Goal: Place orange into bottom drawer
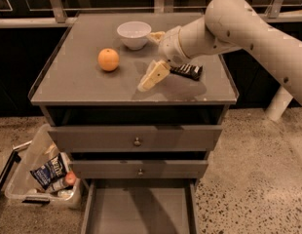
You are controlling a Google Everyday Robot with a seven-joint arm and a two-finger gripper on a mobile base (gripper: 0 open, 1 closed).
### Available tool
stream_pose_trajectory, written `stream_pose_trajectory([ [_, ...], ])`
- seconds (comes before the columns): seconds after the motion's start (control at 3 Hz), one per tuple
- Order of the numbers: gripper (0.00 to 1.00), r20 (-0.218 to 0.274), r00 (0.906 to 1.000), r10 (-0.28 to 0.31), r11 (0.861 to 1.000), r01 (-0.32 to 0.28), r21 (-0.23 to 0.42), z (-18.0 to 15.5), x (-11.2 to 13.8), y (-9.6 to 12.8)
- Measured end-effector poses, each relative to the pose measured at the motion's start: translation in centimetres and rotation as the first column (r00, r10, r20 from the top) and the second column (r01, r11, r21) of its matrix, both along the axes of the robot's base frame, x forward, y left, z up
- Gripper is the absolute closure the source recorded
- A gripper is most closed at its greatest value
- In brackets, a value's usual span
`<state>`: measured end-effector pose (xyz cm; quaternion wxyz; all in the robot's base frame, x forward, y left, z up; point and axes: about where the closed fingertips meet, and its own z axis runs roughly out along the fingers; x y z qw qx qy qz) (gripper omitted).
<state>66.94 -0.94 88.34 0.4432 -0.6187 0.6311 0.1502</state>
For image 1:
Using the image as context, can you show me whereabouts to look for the grey drawer cabinet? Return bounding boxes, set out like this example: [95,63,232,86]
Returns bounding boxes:
[27,12,240,187]

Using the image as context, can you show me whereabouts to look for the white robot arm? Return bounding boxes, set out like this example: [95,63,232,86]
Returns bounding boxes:
[138,0,302,105]

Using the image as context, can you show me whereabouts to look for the grey drawer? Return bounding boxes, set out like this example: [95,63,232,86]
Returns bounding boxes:
[70,160,208,178]
[48,125,222,153]
[81,178,200,234]

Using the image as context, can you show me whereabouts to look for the orange fruit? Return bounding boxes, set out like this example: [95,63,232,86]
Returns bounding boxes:
[97,49,120,71]

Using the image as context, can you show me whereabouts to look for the grey middle drawer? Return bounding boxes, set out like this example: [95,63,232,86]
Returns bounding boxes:
[70,160,208,178]

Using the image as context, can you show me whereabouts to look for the clear plastic storage bin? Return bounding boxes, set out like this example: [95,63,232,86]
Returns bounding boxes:
[5,124,83,209]

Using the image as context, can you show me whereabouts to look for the white ceramic bowl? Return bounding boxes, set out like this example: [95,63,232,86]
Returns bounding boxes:
[117,21,151,50]

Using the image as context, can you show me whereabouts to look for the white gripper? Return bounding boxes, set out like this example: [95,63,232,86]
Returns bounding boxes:
[137,26,189,92]

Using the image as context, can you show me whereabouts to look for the metal railing frame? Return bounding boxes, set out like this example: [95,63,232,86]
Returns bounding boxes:
[0,0,302,29]

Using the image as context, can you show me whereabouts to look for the black candy bar wrapper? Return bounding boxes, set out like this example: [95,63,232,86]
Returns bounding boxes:
[170,63,203,81]

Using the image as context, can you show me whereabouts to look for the grey top drawer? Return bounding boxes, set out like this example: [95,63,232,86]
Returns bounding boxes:
[48,125,222,153]

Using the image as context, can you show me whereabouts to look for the red apple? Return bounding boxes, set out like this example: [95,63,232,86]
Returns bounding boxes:
[64,172,77,186]

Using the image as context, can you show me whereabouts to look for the white pole leg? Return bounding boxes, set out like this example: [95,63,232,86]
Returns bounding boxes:
[265,87,293,121]

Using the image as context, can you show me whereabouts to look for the blue chip bag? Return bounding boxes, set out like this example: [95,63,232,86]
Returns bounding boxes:
[30,153,68,189]

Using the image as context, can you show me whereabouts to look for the grey bottom drawer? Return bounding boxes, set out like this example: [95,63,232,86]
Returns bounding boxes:
[81,178,200,234]

